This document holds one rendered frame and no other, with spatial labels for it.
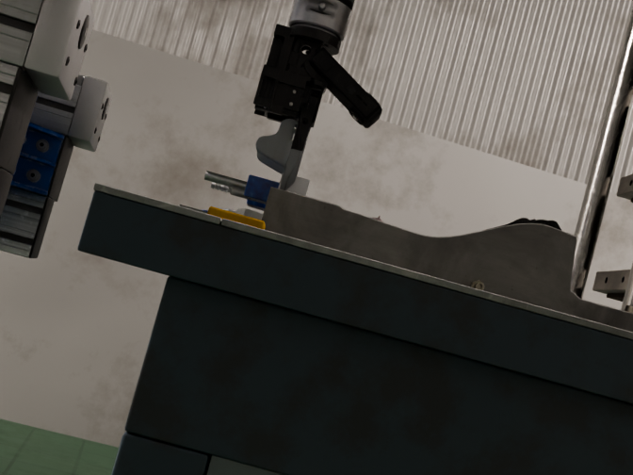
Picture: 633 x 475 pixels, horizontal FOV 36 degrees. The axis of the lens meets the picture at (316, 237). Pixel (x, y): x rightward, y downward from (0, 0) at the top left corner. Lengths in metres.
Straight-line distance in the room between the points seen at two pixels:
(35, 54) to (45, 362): 3.16
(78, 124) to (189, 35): 2.72
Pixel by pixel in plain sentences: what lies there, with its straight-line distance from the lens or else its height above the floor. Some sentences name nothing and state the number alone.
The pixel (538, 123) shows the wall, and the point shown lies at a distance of 4.39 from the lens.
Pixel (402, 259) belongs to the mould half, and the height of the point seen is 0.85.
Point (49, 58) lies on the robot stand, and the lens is 0.92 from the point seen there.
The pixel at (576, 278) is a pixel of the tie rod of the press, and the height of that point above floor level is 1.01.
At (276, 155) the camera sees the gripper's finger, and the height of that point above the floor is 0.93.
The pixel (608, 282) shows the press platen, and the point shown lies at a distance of 2.45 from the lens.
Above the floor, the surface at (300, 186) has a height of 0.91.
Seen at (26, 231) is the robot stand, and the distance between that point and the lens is 1.40.
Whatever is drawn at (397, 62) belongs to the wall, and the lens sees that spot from 4.22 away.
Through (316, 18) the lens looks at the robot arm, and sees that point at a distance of 1.25.
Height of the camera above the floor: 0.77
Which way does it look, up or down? 4 degrees up
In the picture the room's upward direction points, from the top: 15 degrees clockwise
